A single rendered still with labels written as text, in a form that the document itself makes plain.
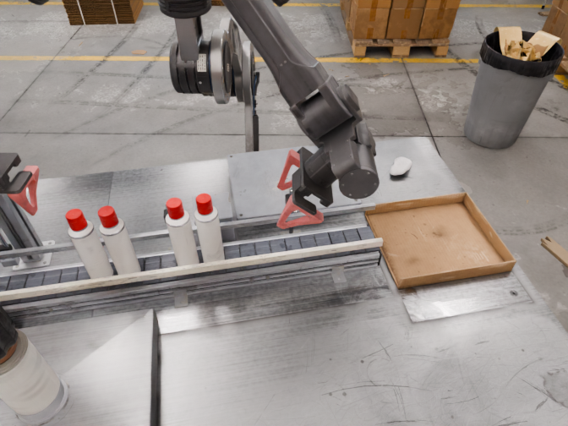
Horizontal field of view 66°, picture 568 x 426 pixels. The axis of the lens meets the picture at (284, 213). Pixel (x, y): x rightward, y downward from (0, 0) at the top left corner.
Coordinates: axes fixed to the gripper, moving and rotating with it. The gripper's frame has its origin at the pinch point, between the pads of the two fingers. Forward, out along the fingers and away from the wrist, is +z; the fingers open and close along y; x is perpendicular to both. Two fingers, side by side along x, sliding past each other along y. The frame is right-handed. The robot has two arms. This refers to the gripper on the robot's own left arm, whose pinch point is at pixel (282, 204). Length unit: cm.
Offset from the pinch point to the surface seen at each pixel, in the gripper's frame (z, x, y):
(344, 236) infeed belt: 13.2, 31.1, -18.9
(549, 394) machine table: -8, 63, 20
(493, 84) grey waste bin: -19, 145, -180
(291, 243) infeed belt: 21.7, 20.4, -16.2
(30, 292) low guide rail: 55, -26, 1
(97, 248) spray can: 39.6, -19.3, -5.5
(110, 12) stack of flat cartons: 193, -58, -382
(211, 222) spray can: 20.7, -2.8, -9.1
